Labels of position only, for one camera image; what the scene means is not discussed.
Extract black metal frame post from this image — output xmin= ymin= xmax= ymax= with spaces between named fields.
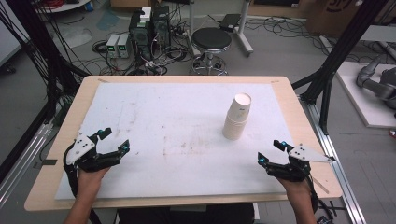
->
xmin=291 ymin=0 xmax=390 ymax=135
xmin=0 ymin=0 xmax=92 ymax=175

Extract person's left hand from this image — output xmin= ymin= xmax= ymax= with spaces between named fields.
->
xmin=76 ymin=167 xmax=110 ymax=201

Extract person's dark clothing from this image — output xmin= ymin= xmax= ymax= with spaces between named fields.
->
xmin=116 ymin=203 xmax=256 ymax=224

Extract person's right hand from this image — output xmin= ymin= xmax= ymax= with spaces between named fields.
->
xmin=276 ymin=177 xmax=313 ymax=201

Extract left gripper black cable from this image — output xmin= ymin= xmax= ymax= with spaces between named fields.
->
xmin=63 ymin=148 xmax=79 ymax=199

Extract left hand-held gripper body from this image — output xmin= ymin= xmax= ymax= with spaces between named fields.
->
xmin=64 ymin=132 xmax=122 ymax=173

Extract stack of paper cups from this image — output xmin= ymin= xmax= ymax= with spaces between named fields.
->
xmin=221 ymin=110 xmax=249 ymax=141

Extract white table mat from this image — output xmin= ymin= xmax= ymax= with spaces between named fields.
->
xmin=54 ymin=82 xmax=295 ymax=201

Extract black computer tower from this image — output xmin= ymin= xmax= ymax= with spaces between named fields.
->
xmin=128 ymin=10 xmax=154 ymax=61
xmin=151 ymin=5 xmax=172 ymax=49

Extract cardboard box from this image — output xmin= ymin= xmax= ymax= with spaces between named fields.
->
xmin=305 ymin=0 xmax=380 ymax=39

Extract black flat device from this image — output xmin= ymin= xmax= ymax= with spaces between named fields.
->
xmin=219 ymin=13 xmax=242 ymax=33

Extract aluminium floor rail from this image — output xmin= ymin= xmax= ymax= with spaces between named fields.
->
xmin=0 ymin=122 xmax=54 ymax=208
xmin=299 ymin=96 xmax=368 ymax=224

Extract white round table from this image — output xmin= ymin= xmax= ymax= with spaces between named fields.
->
xmin=35 ymin=0 xmax=92 ymax=14

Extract small white box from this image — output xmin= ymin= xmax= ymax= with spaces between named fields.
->
xmin=139 ymin=7 xmax=153 ymax=22

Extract black round stool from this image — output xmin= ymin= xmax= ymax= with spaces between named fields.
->
xmin=190 ymin=27 xmax=233 ymax=77

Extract tangle of floor cables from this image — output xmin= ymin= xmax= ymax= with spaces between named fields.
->
xmin=92 ymin=27 xmax=195 ymax=77

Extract thin wooden stick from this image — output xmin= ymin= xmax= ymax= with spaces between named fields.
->
xmin=311 ymin=175 xmax=330 ymax=195

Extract wooden table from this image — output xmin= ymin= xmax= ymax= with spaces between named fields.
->
xmin=23 ymin=75 xmax=344 ymax=213

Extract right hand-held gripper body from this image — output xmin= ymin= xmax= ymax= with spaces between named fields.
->
xmin=266 ymin=143 xmax=332 ymax=183

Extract white floor board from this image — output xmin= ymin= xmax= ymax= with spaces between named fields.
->
xmin=335 ymin=61 xmax=396 ymax=130

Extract grey power supply unit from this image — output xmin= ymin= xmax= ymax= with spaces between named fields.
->
xmin=117 ymin=33 xmax=133 ymax=59
xmin=106 ymin=33 xmax=121 ymax=59

